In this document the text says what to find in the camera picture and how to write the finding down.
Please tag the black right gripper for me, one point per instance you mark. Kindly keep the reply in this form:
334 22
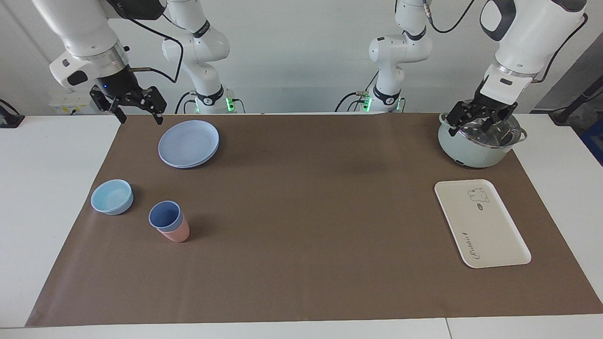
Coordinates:
120 87

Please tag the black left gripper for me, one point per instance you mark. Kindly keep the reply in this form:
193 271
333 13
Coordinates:
485 108

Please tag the blue ribbed cup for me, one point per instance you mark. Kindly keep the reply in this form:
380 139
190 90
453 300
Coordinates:
165 215

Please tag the pink cup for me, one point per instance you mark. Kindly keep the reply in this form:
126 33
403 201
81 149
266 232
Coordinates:
176 234

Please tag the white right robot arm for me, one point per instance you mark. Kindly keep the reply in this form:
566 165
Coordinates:
85 28

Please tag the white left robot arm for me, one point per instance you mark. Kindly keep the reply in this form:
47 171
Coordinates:
532 33

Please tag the cream rabbit print tray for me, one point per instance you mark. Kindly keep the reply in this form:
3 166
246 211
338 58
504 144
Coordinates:
480 226

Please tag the glass pot lid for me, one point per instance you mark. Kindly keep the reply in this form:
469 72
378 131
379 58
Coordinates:
485 136

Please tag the mint green cooking pot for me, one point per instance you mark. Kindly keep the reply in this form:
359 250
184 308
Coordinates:
466 153

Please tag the pale blue plate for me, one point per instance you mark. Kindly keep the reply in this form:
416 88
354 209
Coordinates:
187 143

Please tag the white power strip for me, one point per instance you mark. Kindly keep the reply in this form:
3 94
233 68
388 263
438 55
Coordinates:
70 104

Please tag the light blue bowl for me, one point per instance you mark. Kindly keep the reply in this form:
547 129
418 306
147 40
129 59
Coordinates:
111 197

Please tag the blue crate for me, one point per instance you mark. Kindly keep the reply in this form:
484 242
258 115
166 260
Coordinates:
594 141

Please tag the brown table mat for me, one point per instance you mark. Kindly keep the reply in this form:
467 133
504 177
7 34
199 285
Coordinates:
306 226

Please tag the black camera stand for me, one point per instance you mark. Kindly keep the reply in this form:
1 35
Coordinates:
572 106

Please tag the black clamp mount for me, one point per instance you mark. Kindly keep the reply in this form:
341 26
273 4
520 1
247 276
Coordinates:
9 120

